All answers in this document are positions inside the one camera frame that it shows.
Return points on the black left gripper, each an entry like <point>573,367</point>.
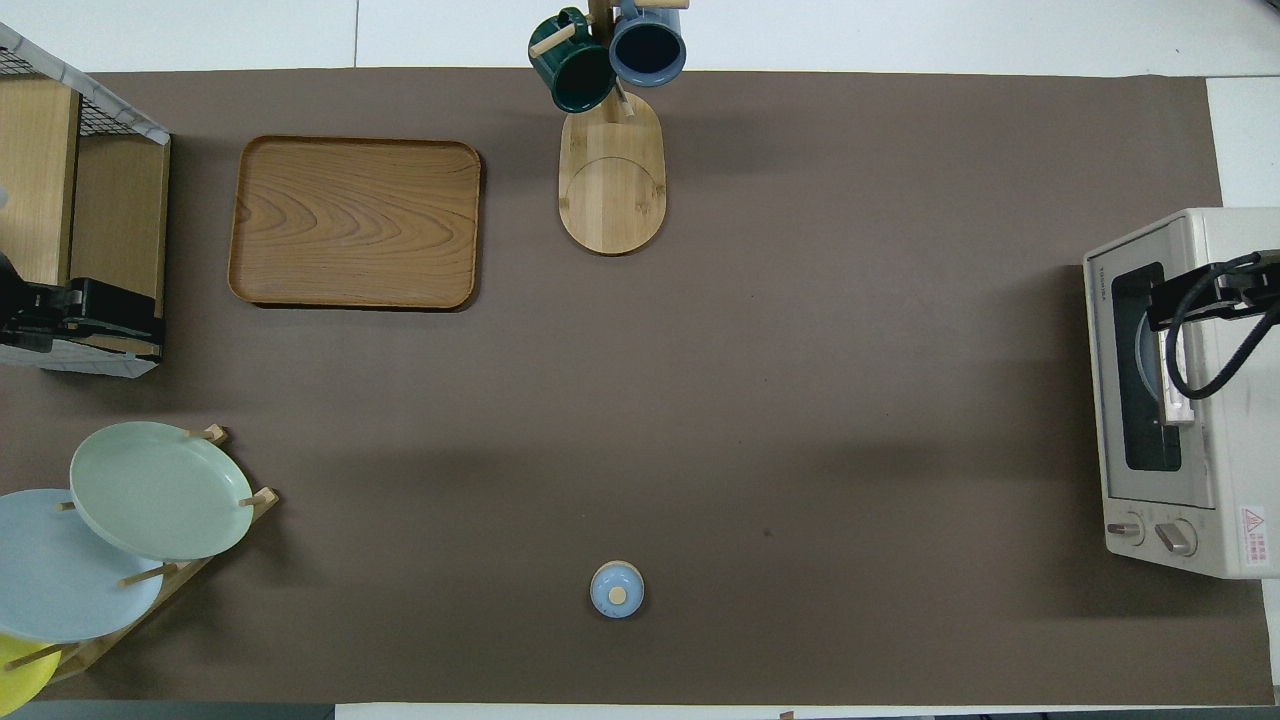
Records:
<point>120,310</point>

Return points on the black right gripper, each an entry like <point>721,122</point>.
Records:
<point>1200,300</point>

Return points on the white toaster oven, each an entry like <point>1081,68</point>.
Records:
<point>1240,450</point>

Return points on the wooden two-step shelf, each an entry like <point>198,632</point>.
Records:
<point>120,220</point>

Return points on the pale green plate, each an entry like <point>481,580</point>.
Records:
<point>160,490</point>

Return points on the white grey checked cloth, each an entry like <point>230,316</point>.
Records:
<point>90,90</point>

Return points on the wooden plate rack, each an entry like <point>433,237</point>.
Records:
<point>262,497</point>

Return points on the wooden serving tray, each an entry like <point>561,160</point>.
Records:
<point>355,222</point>

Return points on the light blue racked plate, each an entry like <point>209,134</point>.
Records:
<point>60,580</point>

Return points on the yellow plate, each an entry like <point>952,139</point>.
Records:
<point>20,680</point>

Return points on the wooden mug tree stand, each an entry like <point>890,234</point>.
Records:
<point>612,190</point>

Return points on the brown table mat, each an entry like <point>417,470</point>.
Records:
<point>700,400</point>

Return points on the dark green mug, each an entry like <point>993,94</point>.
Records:
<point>575,70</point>

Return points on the blue mug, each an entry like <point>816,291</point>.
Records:
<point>648,50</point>

